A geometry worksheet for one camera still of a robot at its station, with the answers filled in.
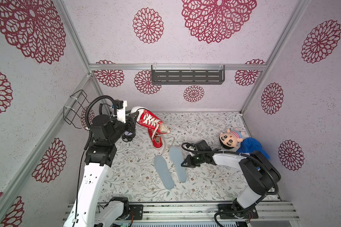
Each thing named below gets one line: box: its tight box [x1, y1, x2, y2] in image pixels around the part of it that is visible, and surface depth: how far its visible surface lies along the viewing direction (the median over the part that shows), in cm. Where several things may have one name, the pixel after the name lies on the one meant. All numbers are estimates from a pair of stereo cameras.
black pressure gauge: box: [122, 130, 136, 142], surface depth 105 cm
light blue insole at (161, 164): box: [153, 154, 175, 190], surface depth 89 cm
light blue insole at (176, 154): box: [169, 145, 188, 184], surface depth 88 cm
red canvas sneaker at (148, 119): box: [130, 106, 171, 135], surface depth 69 cm
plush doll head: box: [219, 128, 238, 150], surface depth 97 cm
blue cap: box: [235, 137, 271, 160], surface depth 99 cm
